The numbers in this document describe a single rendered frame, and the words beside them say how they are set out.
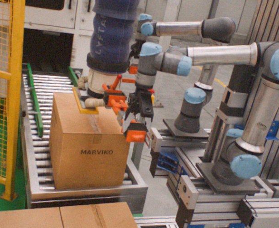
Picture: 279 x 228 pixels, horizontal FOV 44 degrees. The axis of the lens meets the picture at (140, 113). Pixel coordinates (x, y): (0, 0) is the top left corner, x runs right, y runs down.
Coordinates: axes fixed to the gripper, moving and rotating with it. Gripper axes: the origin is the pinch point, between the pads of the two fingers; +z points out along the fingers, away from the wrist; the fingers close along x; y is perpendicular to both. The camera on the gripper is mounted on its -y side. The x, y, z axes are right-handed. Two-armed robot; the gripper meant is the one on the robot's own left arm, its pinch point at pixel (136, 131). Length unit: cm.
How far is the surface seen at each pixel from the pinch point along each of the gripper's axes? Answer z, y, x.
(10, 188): 115, 119, 47
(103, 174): 57, 53, -5
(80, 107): 11, 47, 15
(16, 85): 30, 119, 48
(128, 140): 1.9, -3.7, 3.6
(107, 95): -2.2, 32.6, 5.6
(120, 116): -0.3, 12.7, 3.7
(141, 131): -1.9, -3.6, -0.7
